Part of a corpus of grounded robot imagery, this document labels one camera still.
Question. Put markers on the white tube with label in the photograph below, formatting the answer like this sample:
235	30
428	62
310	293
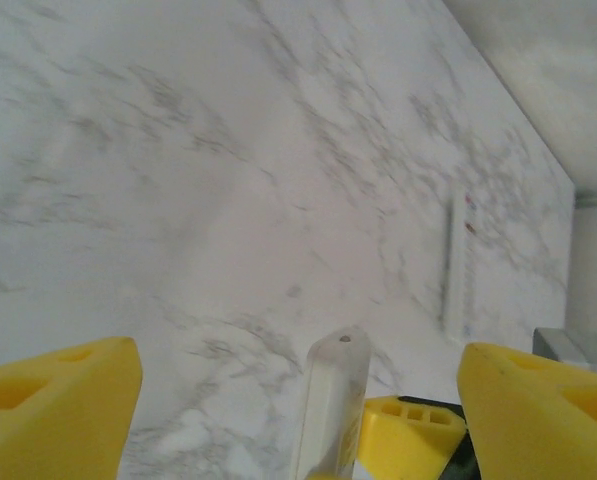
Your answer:
458	260

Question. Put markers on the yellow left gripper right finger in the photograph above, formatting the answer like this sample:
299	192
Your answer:
543	430

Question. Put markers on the white remote with display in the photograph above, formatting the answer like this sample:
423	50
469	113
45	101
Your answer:
328	400

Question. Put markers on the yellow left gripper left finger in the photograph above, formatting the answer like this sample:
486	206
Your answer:
53	425

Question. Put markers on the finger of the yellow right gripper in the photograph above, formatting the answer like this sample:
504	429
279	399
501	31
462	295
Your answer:
403	445

